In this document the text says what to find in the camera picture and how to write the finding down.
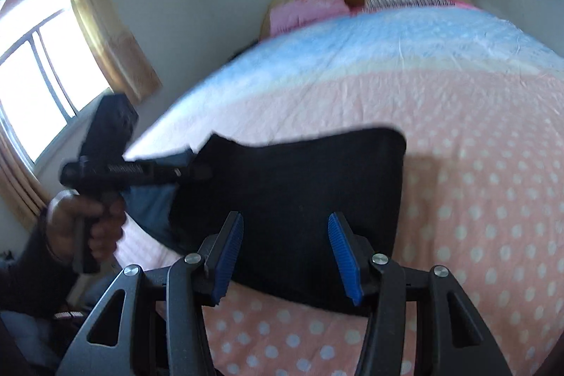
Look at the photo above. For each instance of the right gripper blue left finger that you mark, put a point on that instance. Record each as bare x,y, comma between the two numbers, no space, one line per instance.
142,311

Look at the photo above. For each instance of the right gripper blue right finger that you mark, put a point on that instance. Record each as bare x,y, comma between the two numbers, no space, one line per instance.
452,337

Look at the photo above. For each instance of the left side window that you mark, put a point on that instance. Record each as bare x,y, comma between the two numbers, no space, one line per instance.
48,74

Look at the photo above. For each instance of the polka dot bed sheet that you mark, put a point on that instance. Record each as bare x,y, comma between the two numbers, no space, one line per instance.
437,132

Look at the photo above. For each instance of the yellow left window curtain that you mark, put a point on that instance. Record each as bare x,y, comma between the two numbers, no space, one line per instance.
116,50

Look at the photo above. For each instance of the pink pillow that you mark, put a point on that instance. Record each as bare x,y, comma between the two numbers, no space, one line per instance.
295,14

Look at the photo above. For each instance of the person left hand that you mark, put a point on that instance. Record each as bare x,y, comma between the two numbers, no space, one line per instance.
67,210

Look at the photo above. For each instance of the black pants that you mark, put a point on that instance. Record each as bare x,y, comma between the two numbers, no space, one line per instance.
286,193

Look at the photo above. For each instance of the yellow window curtain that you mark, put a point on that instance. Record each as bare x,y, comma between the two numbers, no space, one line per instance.
116,50
20,189

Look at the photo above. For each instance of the yellow lower window curtain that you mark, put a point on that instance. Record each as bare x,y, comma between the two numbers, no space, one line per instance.
20,189

